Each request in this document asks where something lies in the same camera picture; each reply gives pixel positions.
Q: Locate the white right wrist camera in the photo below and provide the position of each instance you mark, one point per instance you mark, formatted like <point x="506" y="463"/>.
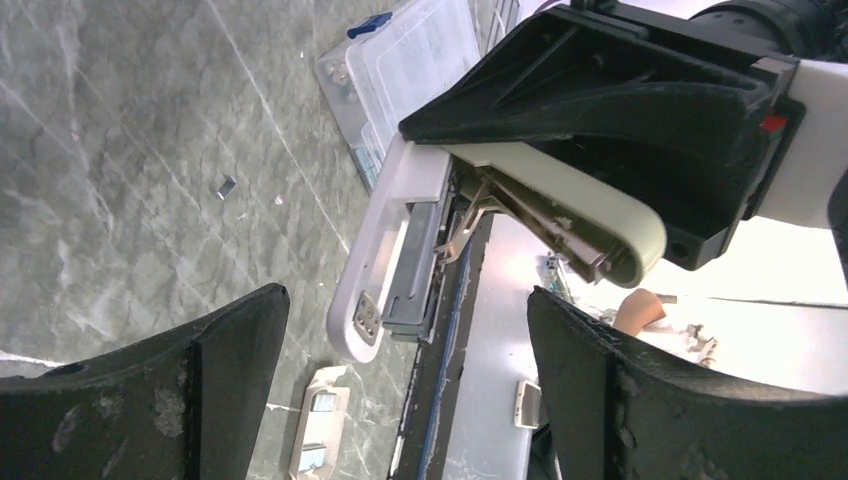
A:
<point x="816" y="159"/>

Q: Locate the white staple box tray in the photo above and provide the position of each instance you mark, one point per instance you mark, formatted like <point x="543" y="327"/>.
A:
<point x="320" y="426"/>

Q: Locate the small metal staple strip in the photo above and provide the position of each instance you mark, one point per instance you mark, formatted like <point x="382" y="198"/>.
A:
<point x="226" y="188"/>

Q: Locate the white object outside table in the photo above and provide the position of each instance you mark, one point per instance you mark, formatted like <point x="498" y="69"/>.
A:
<point x="527" y="406"/>

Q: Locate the clear plastic screw organizer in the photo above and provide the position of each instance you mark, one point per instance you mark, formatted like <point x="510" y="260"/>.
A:
<point x="389" y="65"/>

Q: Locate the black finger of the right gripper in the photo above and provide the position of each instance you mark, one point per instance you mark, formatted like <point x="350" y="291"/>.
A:
<point x="680" y="114"/>

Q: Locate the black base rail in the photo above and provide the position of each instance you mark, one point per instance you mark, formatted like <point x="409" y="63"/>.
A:
<point x="430" y="404"/>

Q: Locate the pale green white stapler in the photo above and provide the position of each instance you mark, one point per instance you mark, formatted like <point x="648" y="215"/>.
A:
<point x="426" y="205"/>

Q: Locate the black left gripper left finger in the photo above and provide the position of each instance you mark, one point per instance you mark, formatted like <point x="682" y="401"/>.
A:
<point x="183" y="404"/>

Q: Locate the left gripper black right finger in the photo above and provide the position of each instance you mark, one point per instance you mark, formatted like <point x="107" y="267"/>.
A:
<point x="620" y="408"/>

